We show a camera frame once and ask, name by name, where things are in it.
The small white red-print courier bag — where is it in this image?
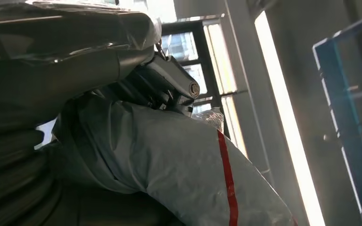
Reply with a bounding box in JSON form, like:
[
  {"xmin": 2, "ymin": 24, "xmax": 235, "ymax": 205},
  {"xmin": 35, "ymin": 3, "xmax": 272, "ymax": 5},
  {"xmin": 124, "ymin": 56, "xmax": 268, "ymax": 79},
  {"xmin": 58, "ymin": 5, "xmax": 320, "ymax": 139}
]
[{"xmin": 53, "ymin": 93, "xmax": 298, "ymax": 226}]

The long bright light strip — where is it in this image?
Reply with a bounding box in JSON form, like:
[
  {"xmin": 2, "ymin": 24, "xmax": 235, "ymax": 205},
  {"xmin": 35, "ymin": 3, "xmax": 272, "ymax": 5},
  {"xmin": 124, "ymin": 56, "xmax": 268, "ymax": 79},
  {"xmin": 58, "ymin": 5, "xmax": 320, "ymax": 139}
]
[{"xmin": 254, "ymin": 10, "xmax": 327, "ymax": 226}]

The black window frame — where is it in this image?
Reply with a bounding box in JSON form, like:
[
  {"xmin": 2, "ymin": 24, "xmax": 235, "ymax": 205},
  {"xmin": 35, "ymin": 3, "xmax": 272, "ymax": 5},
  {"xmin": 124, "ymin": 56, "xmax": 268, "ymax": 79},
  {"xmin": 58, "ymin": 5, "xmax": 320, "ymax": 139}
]
[{"xmin": 160, "ymin": 19, "xmax": 248, "ymax": 138}]

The blue metal rack frame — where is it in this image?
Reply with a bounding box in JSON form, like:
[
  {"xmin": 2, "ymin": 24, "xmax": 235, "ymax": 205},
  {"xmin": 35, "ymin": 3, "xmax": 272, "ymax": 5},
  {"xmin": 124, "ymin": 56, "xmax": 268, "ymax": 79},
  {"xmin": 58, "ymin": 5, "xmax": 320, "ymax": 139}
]
[{"xmin": 312, "ymin": 9, "xmax": 362, "ymax": 226}]

